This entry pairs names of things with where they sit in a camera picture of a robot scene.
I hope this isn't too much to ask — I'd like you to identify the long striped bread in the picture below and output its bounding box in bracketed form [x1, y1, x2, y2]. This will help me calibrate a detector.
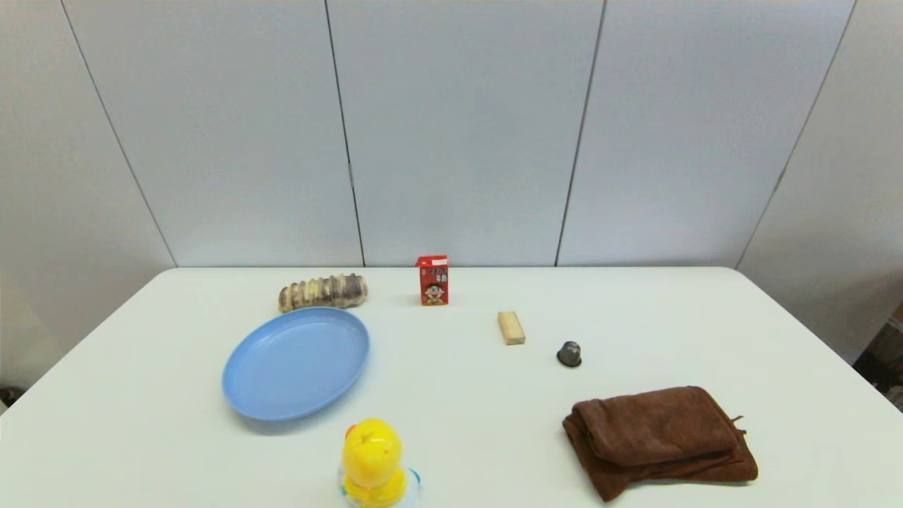
[278, 273, 370, 313]

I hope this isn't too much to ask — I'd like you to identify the red milk carton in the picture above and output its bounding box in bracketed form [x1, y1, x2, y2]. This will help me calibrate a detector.
[416, 255, 450, 306]

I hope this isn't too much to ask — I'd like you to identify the small wooden block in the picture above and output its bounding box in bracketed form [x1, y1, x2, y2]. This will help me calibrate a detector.
[497, 311, 526, 346]

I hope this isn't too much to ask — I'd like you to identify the blue round plate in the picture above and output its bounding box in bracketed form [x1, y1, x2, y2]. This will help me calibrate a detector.
[222, 307, 370, 422]

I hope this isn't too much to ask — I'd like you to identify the yellow duck toy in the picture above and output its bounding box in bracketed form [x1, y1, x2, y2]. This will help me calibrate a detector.
[339, 418, 423, 508]

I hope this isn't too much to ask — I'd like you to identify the folded brown towel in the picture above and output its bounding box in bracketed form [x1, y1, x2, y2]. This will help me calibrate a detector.
[562, 386, 759, 503]

